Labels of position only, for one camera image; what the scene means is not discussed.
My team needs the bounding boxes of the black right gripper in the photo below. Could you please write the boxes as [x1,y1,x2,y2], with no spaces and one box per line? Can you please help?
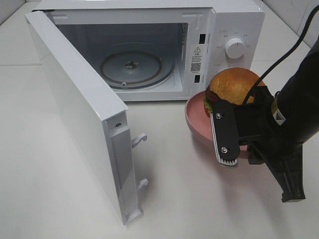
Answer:
[210,86,302,165]

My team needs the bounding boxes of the pink round plate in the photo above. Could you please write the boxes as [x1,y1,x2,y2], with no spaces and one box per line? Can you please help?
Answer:
[184,90,253,160]

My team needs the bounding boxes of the burger with sesame-free bun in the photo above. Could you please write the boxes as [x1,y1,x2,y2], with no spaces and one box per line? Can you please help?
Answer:
[203,67,259,116]

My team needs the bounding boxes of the white microwave door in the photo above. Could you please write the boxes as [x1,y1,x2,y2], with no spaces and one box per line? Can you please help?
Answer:
[25,11,148,224]

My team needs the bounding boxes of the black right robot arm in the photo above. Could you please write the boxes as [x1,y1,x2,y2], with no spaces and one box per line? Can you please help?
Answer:
[210,42,319,166]

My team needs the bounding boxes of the upper white power knob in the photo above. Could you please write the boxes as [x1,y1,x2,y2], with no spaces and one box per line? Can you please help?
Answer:
[225,37,245,59]

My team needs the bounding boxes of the white microwave oven body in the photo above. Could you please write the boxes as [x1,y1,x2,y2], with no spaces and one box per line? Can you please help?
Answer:
[32,0,265,102]

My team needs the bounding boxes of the glass microwave turntable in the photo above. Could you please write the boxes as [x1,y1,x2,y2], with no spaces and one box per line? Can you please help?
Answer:
[101,51,175,90]

